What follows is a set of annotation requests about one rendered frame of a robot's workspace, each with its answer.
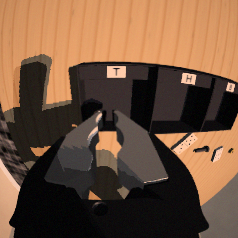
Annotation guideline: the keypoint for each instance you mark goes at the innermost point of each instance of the peach and black domino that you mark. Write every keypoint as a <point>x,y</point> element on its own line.
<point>217,153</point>

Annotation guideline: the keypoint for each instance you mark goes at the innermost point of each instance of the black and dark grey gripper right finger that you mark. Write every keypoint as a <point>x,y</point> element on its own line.
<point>145,161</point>

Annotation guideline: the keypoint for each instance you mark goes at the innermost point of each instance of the white domino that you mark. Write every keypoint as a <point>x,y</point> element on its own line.
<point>184,143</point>

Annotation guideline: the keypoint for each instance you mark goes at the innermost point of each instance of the black rack of bins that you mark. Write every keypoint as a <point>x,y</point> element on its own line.
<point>178,109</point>

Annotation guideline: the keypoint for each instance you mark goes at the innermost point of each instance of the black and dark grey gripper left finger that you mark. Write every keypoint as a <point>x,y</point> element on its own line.
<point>67,163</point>

